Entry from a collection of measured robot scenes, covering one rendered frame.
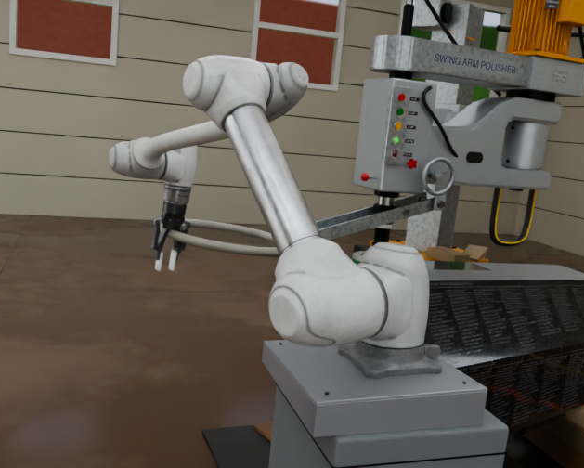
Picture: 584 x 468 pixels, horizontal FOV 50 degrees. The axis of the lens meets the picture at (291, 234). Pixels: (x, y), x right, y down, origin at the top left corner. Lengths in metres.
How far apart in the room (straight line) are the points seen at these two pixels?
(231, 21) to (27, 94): 2.63
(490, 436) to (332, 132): 7.51
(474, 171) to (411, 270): 1.31
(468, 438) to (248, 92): 0.90
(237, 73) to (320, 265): 0.52
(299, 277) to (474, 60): 1.55
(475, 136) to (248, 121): 1.34
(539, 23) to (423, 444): 1.95
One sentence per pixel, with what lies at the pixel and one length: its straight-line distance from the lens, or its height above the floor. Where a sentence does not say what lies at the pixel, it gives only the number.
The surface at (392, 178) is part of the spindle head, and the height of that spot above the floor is 1.22.
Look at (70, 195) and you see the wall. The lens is 8.19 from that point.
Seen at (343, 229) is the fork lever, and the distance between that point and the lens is 2.36.
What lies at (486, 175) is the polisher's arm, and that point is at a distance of 2.66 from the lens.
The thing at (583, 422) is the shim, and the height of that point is 0.24.
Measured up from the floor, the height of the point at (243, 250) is 0.97.
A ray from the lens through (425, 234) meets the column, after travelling 3.38.
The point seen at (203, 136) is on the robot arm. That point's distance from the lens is 1.84.
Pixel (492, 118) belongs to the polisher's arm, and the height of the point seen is 1.48.
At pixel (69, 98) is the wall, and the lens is 8.11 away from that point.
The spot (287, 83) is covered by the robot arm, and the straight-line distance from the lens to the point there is 1.59.
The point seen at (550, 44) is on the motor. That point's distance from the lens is 2.84.
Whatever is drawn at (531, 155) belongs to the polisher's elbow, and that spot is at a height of 1.35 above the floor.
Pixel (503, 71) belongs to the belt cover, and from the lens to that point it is 2.66.
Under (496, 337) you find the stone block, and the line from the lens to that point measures 2.39.
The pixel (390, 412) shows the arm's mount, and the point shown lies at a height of 0.84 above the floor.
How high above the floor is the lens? 1.38
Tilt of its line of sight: 10 degrees down
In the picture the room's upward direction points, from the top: 5 degrees clockwise
